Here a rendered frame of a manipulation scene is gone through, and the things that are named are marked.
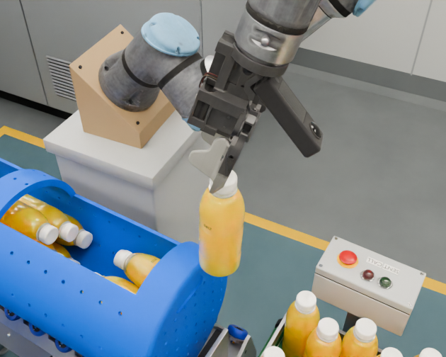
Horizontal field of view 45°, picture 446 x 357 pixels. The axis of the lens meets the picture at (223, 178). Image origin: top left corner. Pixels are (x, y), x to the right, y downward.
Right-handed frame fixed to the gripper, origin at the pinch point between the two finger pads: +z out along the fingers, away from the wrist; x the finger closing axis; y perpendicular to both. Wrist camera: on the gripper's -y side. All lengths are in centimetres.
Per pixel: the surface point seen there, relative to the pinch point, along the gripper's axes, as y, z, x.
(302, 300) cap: -24.3, 29.7, -12.5
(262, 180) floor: -23, 127, -172
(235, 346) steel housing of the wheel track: -18, 49, -11
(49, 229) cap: 27.4, 39.0, -11.0
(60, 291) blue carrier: 17.9, 35.4, 3.5
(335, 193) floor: -61, 115, -172
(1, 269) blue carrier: 31, 41, 0
